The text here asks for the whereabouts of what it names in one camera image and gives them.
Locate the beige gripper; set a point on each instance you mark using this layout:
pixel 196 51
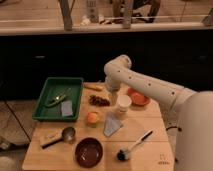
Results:
pixel 113 98

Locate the dark purple grape bunch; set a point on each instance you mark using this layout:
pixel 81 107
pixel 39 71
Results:
pixel 98 101

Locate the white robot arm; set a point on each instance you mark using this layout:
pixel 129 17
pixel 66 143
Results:
pixel 194 138

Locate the white paper cup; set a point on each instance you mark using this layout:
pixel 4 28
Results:
pixel 123 103

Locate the metal measuring cup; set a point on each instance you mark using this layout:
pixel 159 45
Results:
pixel 67 135

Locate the orange plastic bowl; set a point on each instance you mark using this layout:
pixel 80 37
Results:
pixel 137 98

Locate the grey folded cloth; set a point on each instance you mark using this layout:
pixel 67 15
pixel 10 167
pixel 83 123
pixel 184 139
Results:
pixel 112 124

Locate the orange fruit toy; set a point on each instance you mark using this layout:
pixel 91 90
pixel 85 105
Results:
pixel 92 118

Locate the grey sponge in tray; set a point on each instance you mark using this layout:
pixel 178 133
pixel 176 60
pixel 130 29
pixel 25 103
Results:
pixel 66 108

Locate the green plastic tray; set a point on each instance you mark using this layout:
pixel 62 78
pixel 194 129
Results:
pixel 54 86

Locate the green utensil in tray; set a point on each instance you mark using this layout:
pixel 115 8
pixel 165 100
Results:
pixel 57 99

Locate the black and white dish brush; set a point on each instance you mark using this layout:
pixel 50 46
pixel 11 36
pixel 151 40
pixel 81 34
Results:
pixel 125 153

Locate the dark red bowl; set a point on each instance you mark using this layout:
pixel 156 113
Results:
pixel 88 152

